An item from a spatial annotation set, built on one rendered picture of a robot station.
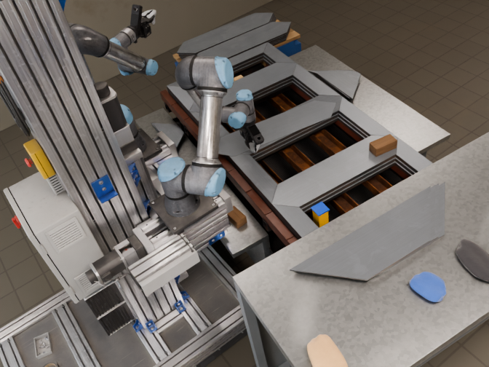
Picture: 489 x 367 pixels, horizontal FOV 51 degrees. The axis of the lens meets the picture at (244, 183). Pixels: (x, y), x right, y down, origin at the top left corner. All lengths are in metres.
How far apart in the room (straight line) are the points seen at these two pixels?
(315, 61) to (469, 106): 1.43
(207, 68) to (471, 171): 1.13
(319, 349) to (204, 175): 0.77
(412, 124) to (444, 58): 2.00
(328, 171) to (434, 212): 0.62
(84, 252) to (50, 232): 0.20
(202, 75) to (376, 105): 1.34
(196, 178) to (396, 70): 3.01
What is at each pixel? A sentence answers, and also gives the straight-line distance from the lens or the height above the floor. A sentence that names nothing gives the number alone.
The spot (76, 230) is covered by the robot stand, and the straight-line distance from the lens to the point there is 2.12.
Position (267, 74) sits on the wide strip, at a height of 0.87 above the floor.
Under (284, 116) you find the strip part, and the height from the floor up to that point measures 0.87.
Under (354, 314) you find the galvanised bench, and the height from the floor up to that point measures 1.05.
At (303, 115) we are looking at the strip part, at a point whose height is 0.87.
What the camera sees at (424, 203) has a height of 1.07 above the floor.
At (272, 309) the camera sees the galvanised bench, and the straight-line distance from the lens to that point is 1.80.
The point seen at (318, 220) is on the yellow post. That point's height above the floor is 0.84.
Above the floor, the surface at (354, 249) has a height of 1.07.
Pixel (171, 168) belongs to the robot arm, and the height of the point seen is 1.27.
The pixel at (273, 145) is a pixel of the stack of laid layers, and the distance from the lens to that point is 2.65.
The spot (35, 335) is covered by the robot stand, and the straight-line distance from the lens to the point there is 3.12.
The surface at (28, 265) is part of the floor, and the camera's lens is 3.75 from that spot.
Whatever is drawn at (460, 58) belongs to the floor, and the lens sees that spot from 4.87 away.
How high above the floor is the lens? 2.59
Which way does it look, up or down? 45 degrees down
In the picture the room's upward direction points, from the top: 11 degrees counter-clockwise
